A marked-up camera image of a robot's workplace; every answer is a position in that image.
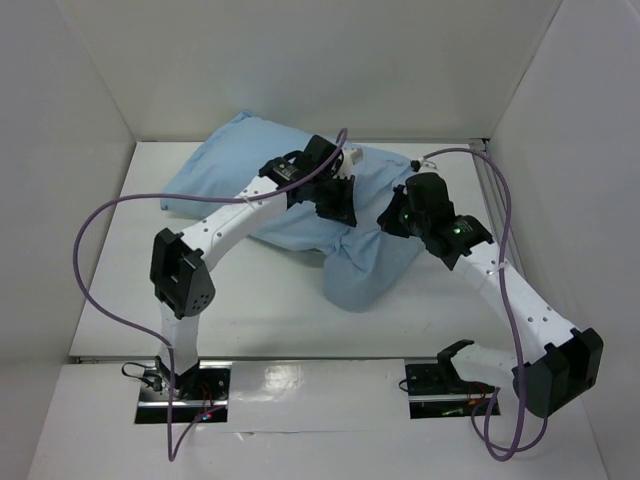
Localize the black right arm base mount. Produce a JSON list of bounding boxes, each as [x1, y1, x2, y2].
[[398, 340, 495, 420]]

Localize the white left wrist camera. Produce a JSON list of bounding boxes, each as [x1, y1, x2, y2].
[[338, 148, 364, 177]]

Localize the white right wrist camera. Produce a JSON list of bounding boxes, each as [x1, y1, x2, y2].
[[410, 158, 438, 173]]

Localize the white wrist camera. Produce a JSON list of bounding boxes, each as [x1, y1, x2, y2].
[[410, 158, 438, 173], [338, 148, 364, 177]]

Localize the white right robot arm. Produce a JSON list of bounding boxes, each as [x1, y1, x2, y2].
[[378, 173, 604, 418]]

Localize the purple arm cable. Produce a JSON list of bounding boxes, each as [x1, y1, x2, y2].
[[410, 146, 548, 460], [72, 127, 349, 462]]

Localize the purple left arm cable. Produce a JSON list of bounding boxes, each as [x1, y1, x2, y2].
[[72, 127, 349, 462]]

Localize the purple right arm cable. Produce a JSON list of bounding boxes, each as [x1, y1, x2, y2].
[[410, 146, 548, 460]]

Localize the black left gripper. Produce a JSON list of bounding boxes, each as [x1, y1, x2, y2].
[[308, 172, 355, 226]]

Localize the light blue green pillowcase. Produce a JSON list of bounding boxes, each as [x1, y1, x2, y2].
[[160, 111, 424, 312]]

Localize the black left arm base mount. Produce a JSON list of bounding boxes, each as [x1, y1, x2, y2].
[[121, 361, 231, 425]]

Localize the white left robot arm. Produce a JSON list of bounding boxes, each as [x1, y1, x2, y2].
[[150, 130, 357, 399]]

